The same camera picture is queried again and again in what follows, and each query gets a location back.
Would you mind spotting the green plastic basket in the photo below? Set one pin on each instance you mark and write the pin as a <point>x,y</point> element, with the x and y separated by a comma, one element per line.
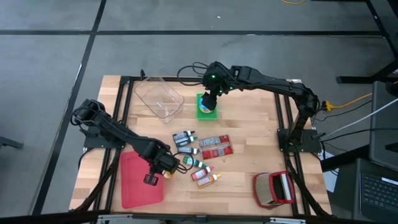
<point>206,116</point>

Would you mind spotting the clear plastic bin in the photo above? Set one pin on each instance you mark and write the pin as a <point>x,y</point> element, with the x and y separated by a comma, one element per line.
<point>158,96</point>

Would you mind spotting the dark grey laptop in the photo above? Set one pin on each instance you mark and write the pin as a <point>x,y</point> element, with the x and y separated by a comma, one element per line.
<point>377,193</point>

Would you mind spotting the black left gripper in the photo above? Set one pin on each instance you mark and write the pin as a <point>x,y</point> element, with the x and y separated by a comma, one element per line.
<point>161,160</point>

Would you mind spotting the black aluminium table frame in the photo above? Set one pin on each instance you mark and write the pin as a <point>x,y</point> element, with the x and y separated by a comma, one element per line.
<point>277,109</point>

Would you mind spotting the pink food colour bottle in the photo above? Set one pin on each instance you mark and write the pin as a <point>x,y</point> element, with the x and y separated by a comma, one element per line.
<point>199,175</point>

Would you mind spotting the black desk leg frame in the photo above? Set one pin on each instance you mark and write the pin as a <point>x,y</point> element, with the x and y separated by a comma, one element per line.
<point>351,79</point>

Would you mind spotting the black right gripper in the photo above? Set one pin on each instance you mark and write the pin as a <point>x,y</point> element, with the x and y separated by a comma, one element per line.
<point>217,77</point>

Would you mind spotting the blue iced toy donut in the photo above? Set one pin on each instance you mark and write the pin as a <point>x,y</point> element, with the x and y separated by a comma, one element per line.
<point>206,109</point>

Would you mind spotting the red plastic tray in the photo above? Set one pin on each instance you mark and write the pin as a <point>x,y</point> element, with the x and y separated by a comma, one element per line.
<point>136,186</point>

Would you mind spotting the red-rimmed metal mesh holder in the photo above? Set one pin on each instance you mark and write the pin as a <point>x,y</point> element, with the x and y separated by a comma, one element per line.
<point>264,189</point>

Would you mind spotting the chocolate iced toy donut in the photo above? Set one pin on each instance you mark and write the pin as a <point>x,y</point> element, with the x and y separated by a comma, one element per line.
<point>168,175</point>

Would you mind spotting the yellow food colour bottle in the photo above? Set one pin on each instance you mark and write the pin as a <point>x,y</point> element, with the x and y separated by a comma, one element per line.
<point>205,181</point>

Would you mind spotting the dark grey chair base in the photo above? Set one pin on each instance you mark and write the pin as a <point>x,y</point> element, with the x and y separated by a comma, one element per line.
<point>9,142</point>

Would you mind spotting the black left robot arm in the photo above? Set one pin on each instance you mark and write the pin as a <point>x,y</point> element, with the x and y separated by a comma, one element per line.
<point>105,124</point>

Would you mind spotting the white label sticker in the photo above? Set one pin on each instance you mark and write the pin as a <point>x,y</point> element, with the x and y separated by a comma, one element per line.
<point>296,81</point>

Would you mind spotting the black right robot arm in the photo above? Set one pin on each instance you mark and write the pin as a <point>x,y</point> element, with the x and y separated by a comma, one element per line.
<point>273,85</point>

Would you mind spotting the black food colour bottle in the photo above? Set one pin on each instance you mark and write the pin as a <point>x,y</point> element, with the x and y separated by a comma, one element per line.
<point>182,136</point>

